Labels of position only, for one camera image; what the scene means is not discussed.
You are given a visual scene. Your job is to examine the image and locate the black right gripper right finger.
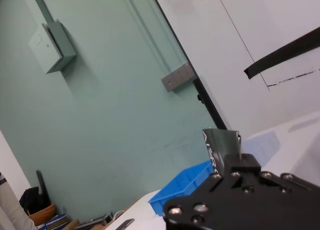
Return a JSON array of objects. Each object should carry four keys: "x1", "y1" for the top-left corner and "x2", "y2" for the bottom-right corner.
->
[{"x1": 232, "y1": 153, "x2": 320, "y2": 198}]

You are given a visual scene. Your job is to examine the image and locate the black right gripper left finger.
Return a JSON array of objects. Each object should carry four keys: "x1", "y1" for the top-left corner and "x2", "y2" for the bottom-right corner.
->
[{"x1": 162, "y1": 153, "x2": 242, "y2": 225}]

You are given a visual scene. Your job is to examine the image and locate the black robot poster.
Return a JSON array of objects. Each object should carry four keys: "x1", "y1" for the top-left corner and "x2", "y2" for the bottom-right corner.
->
[{"x1": 201, "y1": 128, "x2": 243, "y2": 177}]

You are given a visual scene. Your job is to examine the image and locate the black flat stick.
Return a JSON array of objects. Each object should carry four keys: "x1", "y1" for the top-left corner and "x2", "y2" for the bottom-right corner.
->
[{"x1": 35, "y1": 169, "x2": 52, "y2": 208}]

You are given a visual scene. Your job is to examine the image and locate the blue plastic bin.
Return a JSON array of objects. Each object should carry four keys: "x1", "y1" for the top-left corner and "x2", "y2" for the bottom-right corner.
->
[{"x1": 147, "y1": 160, "x2": 222, "y2": 217}]

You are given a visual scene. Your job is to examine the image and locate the dark grey flat piece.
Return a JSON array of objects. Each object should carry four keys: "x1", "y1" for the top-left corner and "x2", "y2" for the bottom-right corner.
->
[{"x1": 116, "y1": 217, "x2": 136, "y2": 230}]

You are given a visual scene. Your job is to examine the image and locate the grey metal parts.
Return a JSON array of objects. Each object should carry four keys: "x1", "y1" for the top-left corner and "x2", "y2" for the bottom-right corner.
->
[{"x1": 76, "y1": 211, "x2": 113, "y2": 228}]

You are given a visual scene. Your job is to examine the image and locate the blue patterned box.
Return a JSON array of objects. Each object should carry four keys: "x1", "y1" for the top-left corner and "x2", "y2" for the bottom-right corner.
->
[{"x1": 37, "y1": 213, "x2": 72, "y2": 230}]

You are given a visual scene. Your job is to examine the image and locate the brown basket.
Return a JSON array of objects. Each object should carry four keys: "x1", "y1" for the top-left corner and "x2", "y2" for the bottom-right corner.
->
[{"x1": 27, "y1": 202, "x2": 57, "y2": 226}]

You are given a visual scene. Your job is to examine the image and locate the black bag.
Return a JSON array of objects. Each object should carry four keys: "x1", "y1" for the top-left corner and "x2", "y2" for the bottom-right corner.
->
[{"x1": 19, "y1": 186, "x2": 52, "y2": 215}]

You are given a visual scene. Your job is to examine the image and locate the beige fabric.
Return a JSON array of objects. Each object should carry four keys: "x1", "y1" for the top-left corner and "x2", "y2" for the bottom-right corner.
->
[{"x1": 0, "y1": 171, "x2": 38, "y2": 230}]

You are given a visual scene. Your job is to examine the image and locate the black table edge frame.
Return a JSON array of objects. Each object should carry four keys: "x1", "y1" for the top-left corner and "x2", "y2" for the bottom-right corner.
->
[{"x1": 149, "y1": 0, "x2": 228, "y2": 130}]

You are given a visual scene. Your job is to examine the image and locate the wooden handle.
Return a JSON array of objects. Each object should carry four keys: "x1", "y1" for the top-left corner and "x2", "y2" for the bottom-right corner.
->
[{"x1": 64, "y1": 219, "x2": 81, "y2": 230}]

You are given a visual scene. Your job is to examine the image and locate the grey wall socket panel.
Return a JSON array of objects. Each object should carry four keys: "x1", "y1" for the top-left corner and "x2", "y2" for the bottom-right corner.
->
[{"x1": 160, "y1": 63, "x2": 195, "y2": 93}]

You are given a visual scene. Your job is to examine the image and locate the green wall cable duct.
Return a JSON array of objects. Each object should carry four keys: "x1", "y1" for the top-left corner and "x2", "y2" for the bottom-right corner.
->
[
  {"x1": 29, "y1": 0, "x2": 55, "y2": 25},
  {"x1": 119, "y1": 0, "x2": 187, "y2": 73}
]

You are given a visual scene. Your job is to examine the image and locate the pale green wall box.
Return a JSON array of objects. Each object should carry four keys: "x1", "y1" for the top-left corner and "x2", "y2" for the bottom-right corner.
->
[{"x1": 27, "y1": 19, "x2": 78, "y2": 75}]

